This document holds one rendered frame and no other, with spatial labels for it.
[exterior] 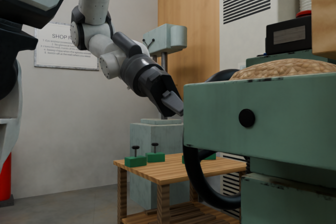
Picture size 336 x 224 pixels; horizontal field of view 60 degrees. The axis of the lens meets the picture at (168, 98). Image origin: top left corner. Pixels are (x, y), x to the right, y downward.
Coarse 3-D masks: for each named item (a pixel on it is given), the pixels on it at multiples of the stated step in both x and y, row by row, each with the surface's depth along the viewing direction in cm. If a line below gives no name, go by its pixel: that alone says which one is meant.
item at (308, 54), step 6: (276, 54) 46; (282, 54) 45; (288, 54) 44; (294, 54) 43; (300, 54) 42; (306, 54) 42; (312, 54) 41; (246, 60) 50; (252, 60) 49; (258, 60) 48; (264, 60) 47; (270, 60) 46; (324, 60) 40; (330, 60) 40; (246, 66) 50
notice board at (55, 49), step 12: (48, 24) 288; (60, 24) 294; (36, 36) 282; (48, 36) 288; (60, 36) 294; (36, 48) 282; (48, 48) 288; (60, 48) 294; (72, 48) 300; (36, 60) 282; (48, 60) 288; (60, 60) 294; (72, 60) 300; (84, 60) 306; (96, 60) 313
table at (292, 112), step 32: (192, 96) 27; (224, 96) 24; (256, 96) 22; (288, 96) 20; (320, 96) 18; (192, 128) 27; (224, 128) 24; (256, 128) 22; (288, 128) 20; (320, 128) 18; (288, 160) 20; (320, 160) 18
